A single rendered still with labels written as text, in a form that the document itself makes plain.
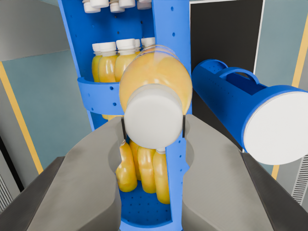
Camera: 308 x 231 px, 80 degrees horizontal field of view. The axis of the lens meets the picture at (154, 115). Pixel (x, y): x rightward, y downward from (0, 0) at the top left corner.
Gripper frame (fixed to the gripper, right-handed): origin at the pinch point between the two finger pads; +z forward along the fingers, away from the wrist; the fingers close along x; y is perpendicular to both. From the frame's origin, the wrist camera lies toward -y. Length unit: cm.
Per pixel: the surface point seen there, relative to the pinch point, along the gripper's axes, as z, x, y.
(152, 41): 33.5, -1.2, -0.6
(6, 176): 111, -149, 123
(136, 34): 51, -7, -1
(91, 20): 45.6, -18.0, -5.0
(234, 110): 52, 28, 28
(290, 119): 43, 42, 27
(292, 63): 149, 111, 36
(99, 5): 35.2, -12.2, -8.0
